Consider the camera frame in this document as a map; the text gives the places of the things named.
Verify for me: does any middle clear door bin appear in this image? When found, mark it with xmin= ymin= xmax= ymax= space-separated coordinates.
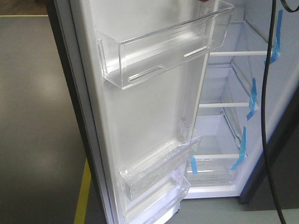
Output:
xmin=117 ymin=119 xmax=201 ymax=201

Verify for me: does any clear door bin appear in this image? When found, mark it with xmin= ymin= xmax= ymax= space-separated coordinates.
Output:
xmin=122 ymin=170 xmax=190 ymax=224
xmin=93 ymin=0 xmax=235 ymax=90
xmin=117 ymin=119 xmax=201 ymax=201

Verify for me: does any upper clear door bin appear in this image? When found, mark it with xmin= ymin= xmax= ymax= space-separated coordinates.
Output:
xmin=93 ymin=0 xmax=235 ymax=90

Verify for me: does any lower clear door bin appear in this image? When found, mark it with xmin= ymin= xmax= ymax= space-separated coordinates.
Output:
xmin=122 ymin=170 xmax=190 ymax=224

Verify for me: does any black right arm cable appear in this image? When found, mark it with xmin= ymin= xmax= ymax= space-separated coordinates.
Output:
xmin=261 ymin=0 xmax=299 ymax=224

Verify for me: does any fridge door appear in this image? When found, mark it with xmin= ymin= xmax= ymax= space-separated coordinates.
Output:
xmin=45 ymin=0 xmax=235 ymax=224

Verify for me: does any white open fridge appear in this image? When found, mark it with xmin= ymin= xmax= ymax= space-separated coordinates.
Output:
xmin=45 ymin=0 xmax=299 ymax=224

